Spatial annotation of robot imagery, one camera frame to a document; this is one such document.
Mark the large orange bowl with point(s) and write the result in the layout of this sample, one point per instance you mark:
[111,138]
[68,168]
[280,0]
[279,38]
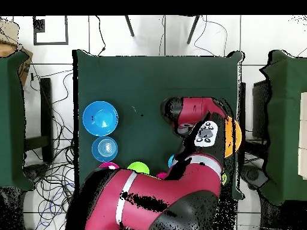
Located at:
[236,139]

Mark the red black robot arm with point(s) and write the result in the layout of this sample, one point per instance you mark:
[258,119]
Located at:
[168,191]

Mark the blue cup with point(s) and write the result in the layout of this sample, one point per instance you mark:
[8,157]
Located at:
[170,161]

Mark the green bowl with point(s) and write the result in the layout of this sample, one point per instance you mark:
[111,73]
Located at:
[139,167]

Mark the dark green table cloth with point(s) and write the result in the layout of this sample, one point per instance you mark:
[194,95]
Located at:
[156,79]

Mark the pink cup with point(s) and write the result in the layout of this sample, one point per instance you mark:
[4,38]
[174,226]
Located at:
[162,175]

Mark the large blue bowl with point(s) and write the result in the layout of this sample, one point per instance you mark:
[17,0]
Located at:
[96,124]

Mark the pink bowl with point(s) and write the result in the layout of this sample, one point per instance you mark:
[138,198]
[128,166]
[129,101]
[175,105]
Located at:
[108,165]

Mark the light blue shallow bowl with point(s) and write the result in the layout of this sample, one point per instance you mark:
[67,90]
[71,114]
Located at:
[98,153]

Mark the black computer case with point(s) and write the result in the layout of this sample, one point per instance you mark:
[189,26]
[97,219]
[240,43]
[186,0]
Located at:
[260,107]

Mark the grey chair base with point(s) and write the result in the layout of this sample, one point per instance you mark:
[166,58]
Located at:
[36,172]
[253,176]

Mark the green cloth side table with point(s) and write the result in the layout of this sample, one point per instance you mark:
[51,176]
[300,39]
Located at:
[12,119]
[285,143]

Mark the cardboard box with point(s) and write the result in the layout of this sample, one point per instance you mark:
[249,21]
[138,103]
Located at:
[24,69]

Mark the camera tripod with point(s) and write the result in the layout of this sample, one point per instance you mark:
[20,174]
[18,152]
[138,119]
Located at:
[129,26]

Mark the black metal frame bar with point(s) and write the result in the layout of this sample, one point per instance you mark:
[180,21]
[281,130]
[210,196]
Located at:
[45,107]

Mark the black square floor frame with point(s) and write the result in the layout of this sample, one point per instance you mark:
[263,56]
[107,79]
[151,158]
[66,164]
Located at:
[50,43]

